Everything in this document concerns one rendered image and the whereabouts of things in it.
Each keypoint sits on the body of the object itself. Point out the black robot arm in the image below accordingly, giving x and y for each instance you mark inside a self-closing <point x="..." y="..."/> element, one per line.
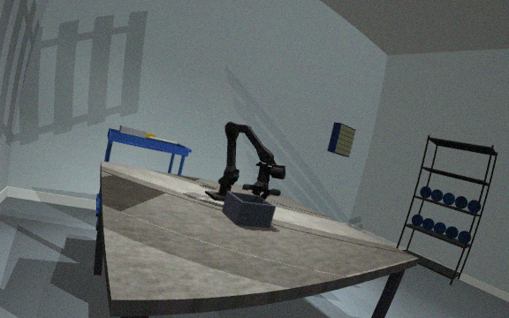
<point x="231" y="174"/>

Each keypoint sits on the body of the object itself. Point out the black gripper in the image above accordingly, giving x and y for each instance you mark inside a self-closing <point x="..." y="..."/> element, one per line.
<point x="267" y="193"/>

